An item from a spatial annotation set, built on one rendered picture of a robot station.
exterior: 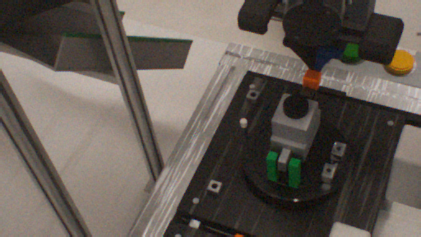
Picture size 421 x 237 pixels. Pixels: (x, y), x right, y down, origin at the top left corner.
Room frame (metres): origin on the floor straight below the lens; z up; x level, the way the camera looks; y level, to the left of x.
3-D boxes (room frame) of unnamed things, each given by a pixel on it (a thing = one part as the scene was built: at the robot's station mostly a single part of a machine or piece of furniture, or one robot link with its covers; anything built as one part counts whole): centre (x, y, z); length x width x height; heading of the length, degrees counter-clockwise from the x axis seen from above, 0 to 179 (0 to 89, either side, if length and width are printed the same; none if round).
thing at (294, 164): (0.41, -0.09, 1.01); 0.01 x 0.01 x 0.05; 59
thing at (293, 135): (0.45, -0.10, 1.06); 0.08 x 0.04 x 0.07; 149
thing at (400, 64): (0.60, -0.29, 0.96); 0.04 x 0.04 x 0.02
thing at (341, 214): (0.46, -0.10, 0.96); 0.24 x 0.24 x 0.02; 59
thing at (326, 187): (0.46, -0.10, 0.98); 0.14 x 0.14 x 0.02
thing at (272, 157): (0.43, -0.07, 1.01); 0.01 x 0.01 x 0.05; 59
